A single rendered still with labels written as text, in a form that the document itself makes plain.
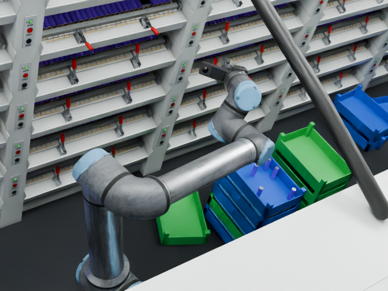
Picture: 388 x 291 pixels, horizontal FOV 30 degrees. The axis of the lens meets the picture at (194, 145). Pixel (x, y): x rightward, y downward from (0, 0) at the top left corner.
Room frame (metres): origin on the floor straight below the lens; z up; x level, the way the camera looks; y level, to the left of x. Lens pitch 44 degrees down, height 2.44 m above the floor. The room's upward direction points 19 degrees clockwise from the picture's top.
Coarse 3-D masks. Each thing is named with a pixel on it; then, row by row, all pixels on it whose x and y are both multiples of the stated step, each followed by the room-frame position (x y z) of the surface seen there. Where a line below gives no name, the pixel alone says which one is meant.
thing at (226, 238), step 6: (204, 210) 2.14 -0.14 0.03; (204, 216) 2.13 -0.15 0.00; (210, 216) 2.11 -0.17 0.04; (210, 222) 2.10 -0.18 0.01; (216, 222) 2.08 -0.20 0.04; (216, 228) 2.07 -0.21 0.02; (222, 228) 2.05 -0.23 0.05; (222, 234) 2.04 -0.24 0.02; (228, 234) 2.03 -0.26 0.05; (228, 240) 2.02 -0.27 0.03
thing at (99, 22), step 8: (152, 8) 2.18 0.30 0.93; (160, 8) 2.20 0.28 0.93; (168, 8) 2.22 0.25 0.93; (176, 8) 2.25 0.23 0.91; (112, 16) 2.05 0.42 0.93; (120, 16) 2.07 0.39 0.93; (128, 16) 2.09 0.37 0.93; (136, 16) 2.12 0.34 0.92; (160, 16) 2.18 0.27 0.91; (72, 24) 1.93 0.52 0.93; (80, 24) 1.95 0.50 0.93; (88, 24) 1.97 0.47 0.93; (96, 24) 1.99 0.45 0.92; (104, 24) 2.02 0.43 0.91; (48, 32) 1.86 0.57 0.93; (56, 32) 1.87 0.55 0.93; (64, 32) 1.90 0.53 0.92; (88, 32) 1.95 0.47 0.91
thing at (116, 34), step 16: (176, 0) 2.27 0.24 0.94; (176, 16) 2.23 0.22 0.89; (96, 32) 1.98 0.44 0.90; (112, 32) 2.01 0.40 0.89; (128, 32) 2.05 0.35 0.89; (144, 32) 2.10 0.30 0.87; (160, 32) 2.17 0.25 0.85; (48, 48) 1.82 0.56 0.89; (64, 48) 1.85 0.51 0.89; (80, 48) 1.91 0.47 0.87
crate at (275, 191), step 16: (272, 160) 2.23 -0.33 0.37; (240, 176) 2.07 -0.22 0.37; (256, 176) 2.15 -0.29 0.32; (288, 176) 2.16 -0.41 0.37; (256, 192) 2.06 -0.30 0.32; (272, 192) 2.09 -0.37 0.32; (288, 192) 2.12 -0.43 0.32; (304, 192) 2.08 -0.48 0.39; (256, 208) 1.98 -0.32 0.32; (272, 208) 1.96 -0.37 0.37
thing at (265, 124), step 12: (300, 0) 2.81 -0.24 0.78; (312, 0) 2.77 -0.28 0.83; (312, 12) 2.78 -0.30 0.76; (312, 24) 2.81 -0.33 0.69; (300, 36) 2.77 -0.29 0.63; (300, 48) 2.80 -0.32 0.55; (288, 84) 2.82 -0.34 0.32; (264, 96) 2.80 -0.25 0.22; (276, 96) 2.78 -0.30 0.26; (276, 108) 2.81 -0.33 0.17; (264, 120) 2.77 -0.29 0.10
